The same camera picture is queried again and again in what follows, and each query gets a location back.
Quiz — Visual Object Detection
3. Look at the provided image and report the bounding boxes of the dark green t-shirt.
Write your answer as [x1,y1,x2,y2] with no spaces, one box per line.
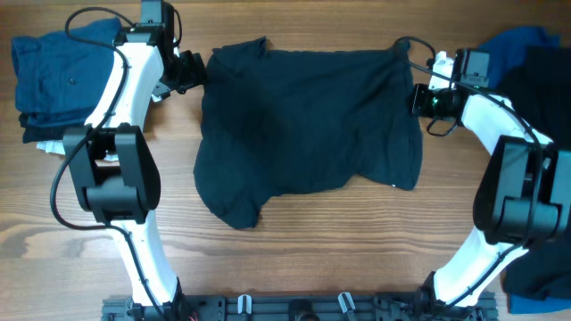
[194,37,423,229]

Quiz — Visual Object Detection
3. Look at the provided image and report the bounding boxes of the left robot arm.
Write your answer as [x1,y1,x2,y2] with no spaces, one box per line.
[63,21,205,320]

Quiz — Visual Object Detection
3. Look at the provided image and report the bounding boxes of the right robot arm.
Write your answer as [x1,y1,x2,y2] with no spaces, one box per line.
[410,49,570,313]

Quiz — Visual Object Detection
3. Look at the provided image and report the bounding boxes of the bright blue t-shirt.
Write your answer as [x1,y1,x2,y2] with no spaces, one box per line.
[480,27,570,314]

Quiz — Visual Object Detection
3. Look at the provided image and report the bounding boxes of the folded blue shorts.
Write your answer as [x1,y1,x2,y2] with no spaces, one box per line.
[12,31,114,128]

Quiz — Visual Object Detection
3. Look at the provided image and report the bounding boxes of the folded white garment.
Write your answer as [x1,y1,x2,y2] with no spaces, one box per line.
[37,140,65,155]

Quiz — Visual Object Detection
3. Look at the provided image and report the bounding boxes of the folded black garment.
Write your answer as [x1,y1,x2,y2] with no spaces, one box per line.
[19,114,84,144]

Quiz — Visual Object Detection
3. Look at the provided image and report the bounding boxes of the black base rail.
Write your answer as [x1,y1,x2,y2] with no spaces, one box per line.
[101,290,499,321]

